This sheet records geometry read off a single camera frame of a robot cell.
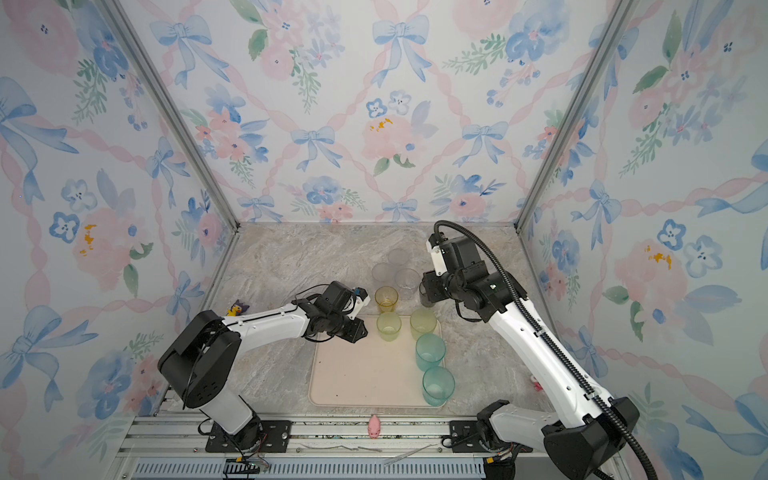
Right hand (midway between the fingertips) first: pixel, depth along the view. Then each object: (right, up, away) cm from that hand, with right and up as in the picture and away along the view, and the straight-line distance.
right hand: (431, 276), depth 75 cm
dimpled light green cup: (-10, -16, +17) cm, 26 cm away
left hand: (-17, -17, +14) cm, 28 cm away
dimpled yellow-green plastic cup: (0, -15, +16) cm, 22 cm away
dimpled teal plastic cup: (+3, -29, +5) cm, 30 cm away
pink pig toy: (-14, -38, 0) cm, 40 cm away
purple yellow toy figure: (-58, -12, +20) cm, 63 cm away
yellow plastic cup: (-11, -9, +23) cm, 27 cm away
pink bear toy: (+30, -30, +7) cm, 43 cm away
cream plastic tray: (-15, -27, +9) cm, 33 cm away
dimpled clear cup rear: (-7, +5, +39) cm, 39 cm away
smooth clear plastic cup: (-4, -3, +26) cm, 26 cm away
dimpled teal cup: (+1, -22, +9) cm, 23 cm away
